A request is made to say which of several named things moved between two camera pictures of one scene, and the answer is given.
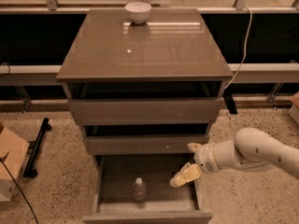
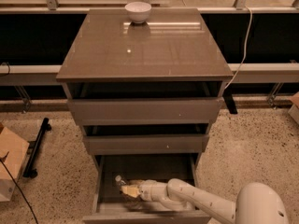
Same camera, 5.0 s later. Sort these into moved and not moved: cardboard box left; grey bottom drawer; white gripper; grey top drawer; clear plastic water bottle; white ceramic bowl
Moved: white gripper; clear plastic water bottle
Not moved: grey bottom drawer; grey top drawer; cardboard box left; white ceramic bowl
